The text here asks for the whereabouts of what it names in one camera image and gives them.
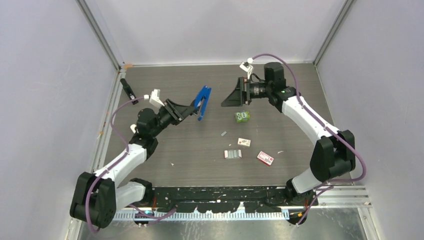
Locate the slotted cable duct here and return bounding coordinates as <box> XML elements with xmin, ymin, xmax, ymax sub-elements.
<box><xmin>113</xmin><ymin>209</ymin><xmax>290</xmax><ymax>222</ymax></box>

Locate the red staple box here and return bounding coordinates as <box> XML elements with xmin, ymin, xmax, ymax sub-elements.
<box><xmin>256</xmin><ymin>151</ymin><xmax>274</xmax><ymax>166</ymax></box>

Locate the green owl eraser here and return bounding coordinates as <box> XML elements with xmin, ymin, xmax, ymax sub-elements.
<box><xmin>234</xmin><ymin>111</ymin><xmax>251</xmax><ymax>123</ymax></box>

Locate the black stapler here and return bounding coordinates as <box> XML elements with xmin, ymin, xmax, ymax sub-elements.
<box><xmin>120</xmin><ymin>78</ymin><xmax>139</xmax><ymax>105</ymax></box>

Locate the white stapler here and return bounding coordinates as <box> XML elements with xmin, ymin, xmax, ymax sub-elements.
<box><xmin>130</xmin><ymin>124</ymin><xmax>137</xmax><ymax>134</ymax></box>

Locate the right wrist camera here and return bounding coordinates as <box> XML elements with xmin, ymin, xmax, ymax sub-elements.
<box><xmin>239</xmin><ymin>57</ymin><xmax>254</xmax><ymax>80</ymax></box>

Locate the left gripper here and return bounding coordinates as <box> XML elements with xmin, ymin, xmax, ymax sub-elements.
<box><xmin>150</xmin><ymin>99</ymin><xmax>194</xmax><ymax>138</ymax></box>

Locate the blue stapler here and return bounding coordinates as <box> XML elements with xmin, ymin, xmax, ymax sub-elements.
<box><xmin>194</xmin><ymin>85</ymin><xmax>212</xmax><ymax>121</ymax></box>

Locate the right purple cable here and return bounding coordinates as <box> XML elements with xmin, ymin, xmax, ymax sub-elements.
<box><xmin>251</xmin><ymin>53</ymin><xmax>368</xmax><ymax>226</ymax></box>

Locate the purple cable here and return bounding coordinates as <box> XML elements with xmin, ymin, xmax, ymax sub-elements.
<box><xmin>84</xmin><ymin>96</ymin><xmax>176</xmax><ymax>234</ymax></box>
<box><xmin>251</xmin><ymin>53</ymin><xmax>368</xmax><ymax>226</ymax></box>

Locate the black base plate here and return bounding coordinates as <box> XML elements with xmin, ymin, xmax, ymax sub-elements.
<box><xmin>145</xmin><ymin>186</ymin><xmax>319</xmax><ymax>215</ymax></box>

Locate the white staple box sleeve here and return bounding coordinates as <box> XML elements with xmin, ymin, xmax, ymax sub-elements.
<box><xmin>237</xmin><ymin>138</ymin><xmax>251</xmax><ymax>148</ymax></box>

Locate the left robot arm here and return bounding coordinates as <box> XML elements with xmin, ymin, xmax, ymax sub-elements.
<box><xmin>69</xmin><ymin>99</ymin><xmax>199</xmax><ymax>229</ymax></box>

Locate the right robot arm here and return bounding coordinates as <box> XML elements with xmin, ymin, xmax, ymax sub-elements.
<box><xmin>221</xmin><ymin>61</ymin><xmax>356</xmax><ymax>205</ymax></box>

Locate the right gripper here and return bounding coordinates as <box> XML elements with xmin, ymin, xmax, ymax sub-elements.
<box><xmin>221</xmin><ymin>77</ymin><xmax>271</xmax><ymax>108</ymax></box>

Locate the lower open staple tray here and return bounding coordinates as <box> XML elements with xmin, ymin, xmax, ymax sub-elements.
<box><xmin>224</xmin><ymin>149</ymin><xmax>242</xmax><ymax>159</ymax></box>

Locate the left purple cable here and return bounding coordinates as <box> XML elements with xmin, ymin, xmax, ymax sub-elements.
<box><xmin>84</xmin><ymin>96</ymin><xmax>176</xmax><ymax>234</ymax></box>

